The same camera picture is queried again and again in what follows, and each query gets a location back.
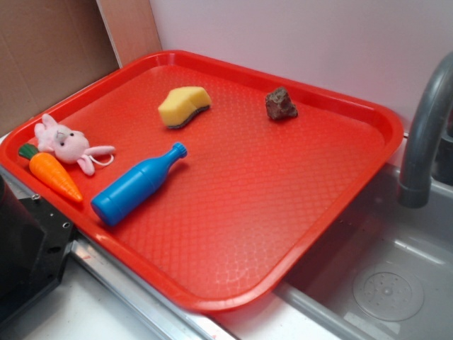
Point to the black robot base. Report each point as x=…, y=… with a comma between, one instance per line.
x=35, y=242

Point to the orange toy carrot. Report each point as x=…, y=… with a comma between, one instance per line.
x=48, y=170

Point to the grey faucet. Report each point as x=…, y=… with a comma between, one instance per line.
x=428, y=151

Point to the yellow sponge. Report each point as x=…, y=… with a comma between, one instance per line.
x=182, y=104

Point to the brown rock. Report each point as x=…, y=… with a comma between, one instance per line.
x=279, y=105

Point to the round sink drain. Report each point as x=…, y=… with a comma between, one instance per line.
x=387, y=292

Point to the grey sink basin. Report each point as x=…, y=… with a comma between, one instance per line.
x=375, y=229

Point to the pink plush bunny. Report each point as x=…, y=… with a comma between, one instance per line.
x=71, y=146

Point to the brown cardboard panel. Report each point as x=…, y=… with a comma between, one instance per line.
x=52, y=49

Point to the blue plastic bottle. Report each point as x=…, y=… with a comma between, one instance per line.
x=121, y=197

